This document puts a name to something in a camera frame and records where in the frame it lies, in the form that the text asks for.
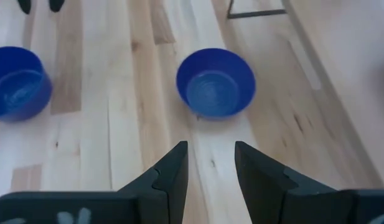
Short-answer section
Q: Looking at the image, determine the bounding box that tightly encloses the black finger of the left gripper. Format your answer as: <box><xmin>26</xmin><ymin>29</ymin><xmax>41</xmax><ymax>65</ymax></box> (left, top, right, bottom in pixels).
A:
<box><xmin>49</xmin><ymin>0</ymin><xmax>66</xmax><ymax>14</ymax></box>
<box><xmin>17</xmin><ymin>0</ymin><xmax>32</xmax><ymax>15</ymax></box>

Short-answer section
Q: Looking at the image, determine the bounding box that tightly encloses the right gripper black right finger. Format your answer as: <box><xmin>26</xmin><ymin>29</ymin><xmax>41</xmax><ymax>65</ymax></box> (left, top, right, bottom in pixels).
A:
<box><xmin>234</xmin><ymin>141</ymin><xmax>384</xmax><ymax>224</ymax></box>

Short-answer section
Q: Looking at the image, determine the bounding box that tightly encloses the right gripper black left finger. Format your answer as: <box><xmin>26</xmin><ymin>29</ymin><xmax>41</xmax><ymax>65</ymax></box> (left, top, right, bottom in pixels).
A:
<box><xmin>0</xmin><ymin>141</ymin><xmax>189</xmax><ymax>224</ymax></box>

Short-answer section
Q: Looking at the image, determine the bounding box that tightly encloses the blue plastic bowl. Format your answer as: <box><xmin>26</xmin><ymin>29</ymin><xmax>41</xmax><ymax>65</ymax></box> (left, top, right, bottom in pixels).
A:
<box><xmin>175</xmin><ymin>47</ymin><xmax>257</xmax><ymax>121</ymax></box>
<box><xmin>0</xmin><ymin>45</ymin><xmax>53</xmax><ymax>123</ymax></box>

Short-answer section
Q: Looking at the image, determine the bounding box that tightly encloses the thin black metal stand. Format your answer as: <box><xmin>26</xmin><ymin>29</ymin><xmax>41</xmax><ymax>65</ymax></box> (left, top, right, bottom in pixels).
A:
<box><xmin>226</xmin><ymin>0</ymin><xmax>288</xmax><ymax>20</ymax></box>

